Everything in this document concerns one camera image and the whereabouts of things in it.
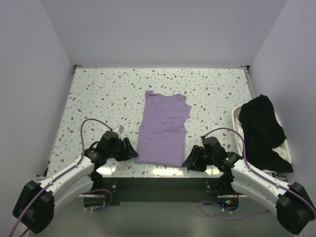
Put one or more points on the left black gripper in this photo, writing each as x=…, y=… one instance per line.
x=128, y=152

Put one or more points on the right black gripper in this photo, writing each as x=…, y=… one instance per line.
x=192, y=162

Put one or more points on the purple t shirt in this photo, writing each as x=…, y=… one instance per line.
x=161, y=136

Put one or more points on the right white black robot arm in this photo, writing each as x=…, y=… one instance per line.
x=290, y=203

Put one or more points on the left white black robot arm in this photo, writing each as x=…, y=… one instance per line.
x=39, y=201

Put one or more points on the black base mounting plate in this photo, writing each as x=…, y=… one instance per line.
x=163, y=190

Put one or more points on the black t shirt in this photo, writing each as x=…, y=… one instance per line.
x=264, y=133

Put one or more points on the white laundry basket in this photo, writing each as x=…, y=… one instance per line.
x=282, y=150

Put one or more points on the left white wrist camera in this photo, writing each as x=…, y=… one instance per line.
x=118, y=130

